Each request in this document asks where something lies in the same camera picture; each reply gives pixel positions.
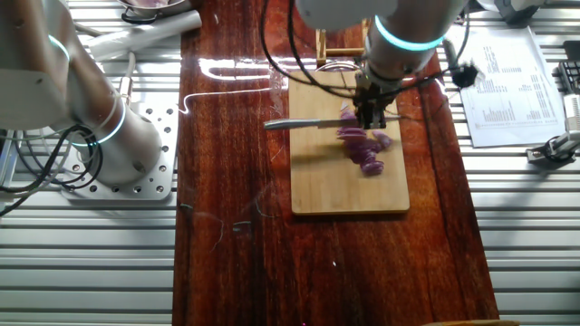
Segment black keyboard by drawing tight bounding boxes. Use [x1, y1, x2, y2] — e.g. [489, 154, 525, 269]
[551, 39, 580, 95]

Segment wrist camera on silver bracket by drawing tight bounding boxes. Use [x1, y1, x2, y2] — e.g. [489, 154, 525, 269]
[441, 38, 482, 91]

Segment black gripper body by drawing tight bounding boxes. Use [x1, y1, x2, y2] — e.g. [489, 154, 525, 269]
[352, 71, 401, 110]

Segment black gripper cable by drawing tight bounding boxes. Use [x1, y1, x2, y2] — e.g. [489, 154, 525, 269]
[259, 0, 470, 100]

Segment black base cables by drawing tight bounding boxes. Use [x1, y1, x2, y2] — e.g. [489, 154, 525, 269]
[0, 125, 104, 217]

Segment small silver camera on mount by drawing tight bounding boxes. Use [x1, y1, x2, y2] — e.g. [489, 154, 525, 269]
[525, 92, 580, 165]

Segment wooden peg rack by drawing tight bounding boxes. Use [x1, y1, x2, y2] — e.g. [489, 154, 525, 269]
[315, 17, 371, 68]

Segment dark red wooden plank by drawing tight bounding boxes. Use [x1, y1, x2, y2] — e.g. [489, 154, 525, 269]
[171, 0, 500, 326]

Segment printed paper sheet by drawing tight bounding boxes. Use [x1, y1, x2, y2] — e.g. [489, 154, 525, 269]
[459, 24, 568, 149]

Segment steel kitchen knife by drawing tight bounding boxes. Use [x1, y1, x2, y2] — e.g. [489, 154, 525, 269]
[263, 114, 403, 132]

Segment dark purple onion slice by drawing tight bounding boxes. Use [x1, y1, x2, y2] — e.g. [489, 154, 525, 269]
[360, 159, 386, 177]
[337, 131, 369, 143]

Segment white plastic tube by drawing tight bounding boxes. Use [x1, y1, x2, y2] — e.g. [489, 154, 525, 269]
[84, 9, 203, 62]

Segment light purple onion slice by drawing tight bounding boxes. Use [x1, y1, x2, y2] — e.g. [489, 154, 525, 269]
[371, 129, 394, 151]

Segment silver cable connector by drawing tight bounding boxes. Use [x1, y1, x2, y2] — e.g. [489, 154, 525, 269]
[118, 52, 137, 108]

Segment bamboo cutting board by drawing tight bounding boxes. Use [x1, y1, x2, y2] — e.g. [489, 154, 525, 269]
[288, 61, 411, 216]

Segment round metal bowl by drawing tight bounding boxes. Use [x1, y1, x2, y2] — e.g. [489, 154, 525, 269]
[116, 0, 194, 20]

